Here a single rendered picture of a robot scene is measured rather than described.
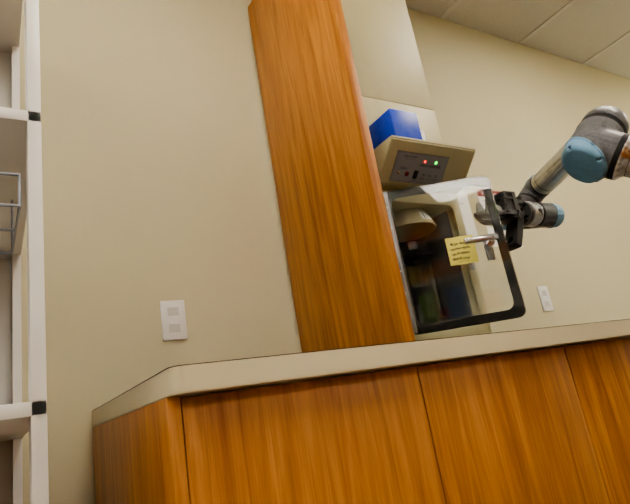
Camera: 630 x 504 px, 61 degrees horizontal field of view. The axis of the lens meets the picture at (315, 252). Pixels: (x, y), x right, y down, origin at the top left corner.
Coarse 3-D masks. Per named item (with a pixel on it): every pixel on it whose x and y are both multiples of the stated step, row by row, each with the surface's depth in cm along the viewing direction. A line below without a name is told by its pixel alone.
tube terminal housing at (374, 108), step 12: (372, 108) 159; (384, 108) 161; (396, 108) 164; (408, 108) 167; (420, 108) 170; (372, 120) 157; (420, 120) 168; (432, 120) 171; (432, 132) 169; (372, 144) 154; (480, 324) 151; (420, 336) 139; (432, 336) 141; (444, 336) 143; (456, 336) 145
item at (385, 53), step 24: (360, 0) 173; (384, 0) 180; (360, 24) 169; (384, 24) 175; (408, 24) 182; (360, 48) 165; (384, 48) 171; (408, 48) 177; (360, 72) 161; (384, 72) 167; (408, 72) 173; (384, 96) 163; (408, 96) 169
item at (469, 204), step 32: (416, 192) 147; (448, 192) 147; (480, 192) 146; (416, 224) 144; (448, 224) 144; (480, 224) 144; (416, 256) 141; (448, 256) 141; (480, 256) 141; (416, 288) 139; (448, 288) 139; (480, 288) 139; (512, 288) 139; (416, 320) 136; (448, 320) 136; (480, 320) 136
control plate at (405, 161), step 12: (396, 156) 145; (408, 156) 147; (420, 156) 149; (432, 156) 151; (396, 168) 147; (408, 168) 149; (420, 168) 151; (432, 168) 153; (444, 168) 155; (396, 180) 148; (408, 180) 151; (420, 180) 153; (432, 180) 155
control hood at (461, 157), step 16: (384, 144) 144; (400, 144) 144; (416, 144) 146; (432, 144) 149; (448, 144) 152; (384, 160) 144; (464, 160) 158; (384, 176) 146; (448, 176) 157; (464, 176) 160
